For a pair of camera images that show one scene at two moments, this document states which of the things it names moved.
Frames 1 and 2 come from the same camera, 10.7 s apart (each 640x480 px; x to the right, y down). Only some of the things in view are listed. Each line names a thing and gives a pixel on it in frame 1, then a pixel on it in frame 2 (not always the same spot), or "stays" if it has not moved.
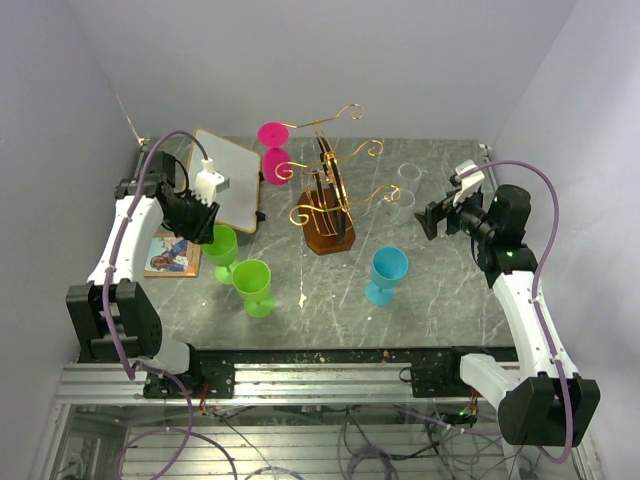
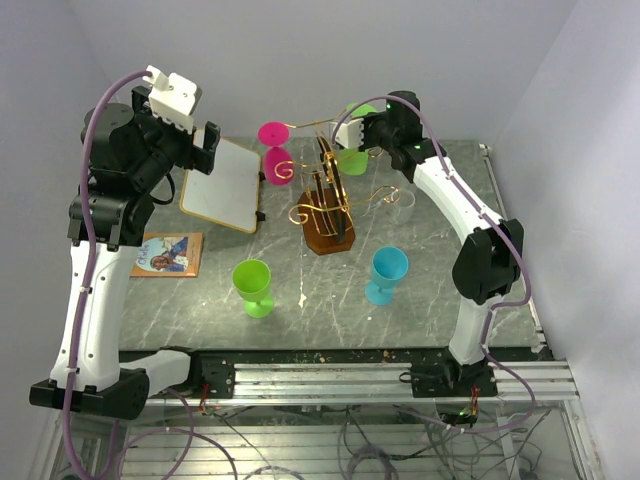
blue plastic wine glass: x=389 y=267 stays
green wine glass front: x=251 y=278 stays
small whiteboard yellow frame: x=239 y=203 stays
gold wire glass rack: x=325 y=208 stays
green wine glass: x=223 y=251 → x=354 y=161
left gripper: x=202 y=230 → x=194 y=156
